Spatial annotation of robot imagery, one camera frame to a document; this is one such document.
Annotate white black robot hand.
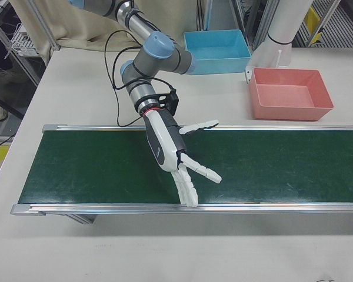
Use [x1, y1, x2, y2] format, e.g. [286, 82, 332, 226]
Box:
[140, 109, 223, 208]

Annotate blue plastic box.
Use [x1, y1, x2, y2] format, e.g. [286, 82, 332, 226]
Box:
[183, 29, 252, 76]

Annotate pink plastic box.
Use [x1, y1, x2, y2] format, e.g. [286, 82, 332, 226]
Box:
[248, 67, 335, 122]

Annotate green belt conveyor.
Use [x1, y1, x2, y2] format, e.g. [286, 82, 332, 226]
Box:
[11, 123, 353, 224]

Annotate beige cloth curtain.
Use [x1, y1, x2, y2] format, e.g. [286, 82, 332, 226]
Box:
[8, 0, 202, 64]

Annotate white column stand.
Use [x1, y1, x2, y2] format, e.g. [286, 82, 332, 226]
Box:
[251, 0, 311, 70]

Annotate yellow plastic part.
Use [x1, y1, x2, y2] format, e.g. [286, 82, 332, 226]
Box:
[305, 7, 324, 45]

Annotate metal roller rack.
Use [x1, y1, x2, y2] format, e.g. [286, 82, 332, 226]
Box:
[294, 0, 353, 48]

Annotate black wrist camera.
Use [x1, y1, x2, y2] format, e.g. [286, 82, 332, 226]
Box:
[158, 91, 179, 116]

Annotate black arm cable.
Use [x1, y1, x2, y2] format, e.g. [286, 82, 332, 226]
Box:
[104, 29, 177, 127]

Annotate blue metal post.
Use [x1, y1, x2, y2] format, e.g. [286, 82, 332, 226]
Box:
[202, 0, 213, 32]

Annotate aluminium shelf frame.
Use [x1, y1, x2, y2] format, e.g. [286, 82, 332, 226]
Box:
[235, 0, 271, 51]

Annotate aluminium frame post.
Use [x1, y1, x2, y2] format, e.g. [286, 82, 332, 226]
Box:
[0, 0, 61, 89]

